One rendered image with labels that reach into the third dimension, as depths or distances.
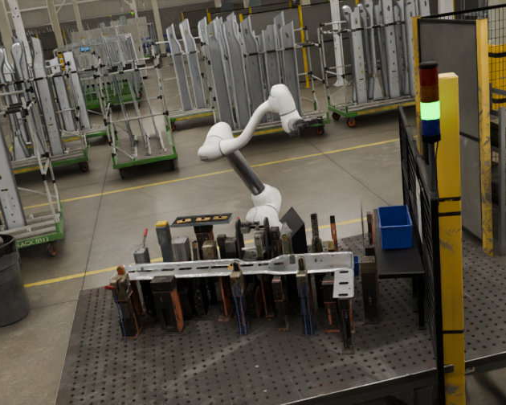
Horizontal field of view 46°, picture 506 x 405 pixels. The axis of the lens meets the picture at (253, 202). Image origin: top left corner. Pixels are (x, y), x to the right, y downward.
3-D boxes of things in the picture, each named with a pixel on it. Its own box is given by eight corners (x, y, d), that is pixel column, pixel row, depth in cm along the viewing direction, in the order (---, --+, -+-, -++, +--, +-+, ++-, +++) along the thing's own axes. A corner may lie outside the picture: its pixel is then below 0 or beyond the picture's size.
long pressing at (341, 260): (105, 284, 334) (104, 281, 333) (120, 266, 355) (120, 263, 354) (353, 271, 307) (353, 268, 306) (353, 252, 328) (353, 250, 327)
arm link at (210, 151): (215, 145, 353) (221, 132, 363) (191, 153, 361) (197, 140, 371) (226, 161, 360) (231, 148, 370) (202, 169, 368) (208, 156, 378)
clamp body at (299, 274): (299, 337, 309) (291, 277, 298) (300, 325, 320) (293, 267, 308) (316, 337, 307) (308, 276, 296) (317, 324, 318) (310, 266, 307)
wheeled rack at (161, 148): (181, 170, 920) (159, 55, 862) (116, 182, 906) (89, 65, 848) (172, 145, 1099) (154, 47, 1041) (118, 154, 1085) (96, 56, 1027)
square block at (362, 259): (364, 325, 311) (358, 263, 299) (364, 317, 318) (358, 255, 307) (380, 324, 309) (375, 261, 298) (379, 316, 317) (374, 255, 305)
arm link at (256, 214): (263, 246, 395) (238, 227, 388) (269, 227, 408) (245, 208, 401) (279, 235, 385) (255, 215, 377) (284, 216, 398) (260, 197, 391)
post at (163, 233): (167, 292, 378) (154, 228, 364) (170, 286, 385) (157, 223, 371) (178, 291, 377) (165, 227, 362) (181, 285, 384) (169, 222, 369)
